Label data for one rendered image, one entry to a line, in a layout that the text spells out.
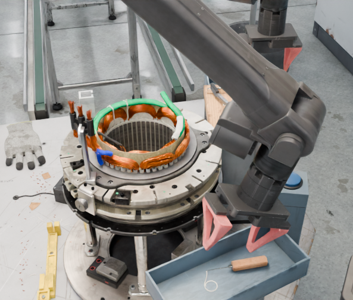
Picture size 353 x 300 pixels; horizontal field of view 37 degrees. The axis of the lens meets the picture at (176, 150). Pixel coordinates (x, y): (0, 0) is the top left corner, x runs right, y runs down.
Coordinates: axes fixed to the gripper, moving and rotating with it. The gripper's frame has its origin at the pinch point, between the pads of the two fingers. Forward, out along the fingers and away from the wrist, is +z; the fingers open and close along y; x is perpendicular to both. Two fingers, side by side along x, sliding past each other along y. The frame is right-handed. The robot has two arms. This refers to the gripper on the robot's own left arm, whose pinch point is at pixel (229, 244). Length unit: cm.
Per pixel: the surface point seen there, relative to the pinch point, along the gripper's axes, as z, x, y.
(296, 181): -3.3, -16.2, -22.6
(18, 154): 38, -78, 15
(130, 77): 64, -219, -71
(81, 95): -1.6, -40.5, 16.1
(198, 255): 6.7, -4.6, 0.7
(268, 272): 5.0, 0.6, -10.2
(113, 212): 9.9, -18.4, 11.3
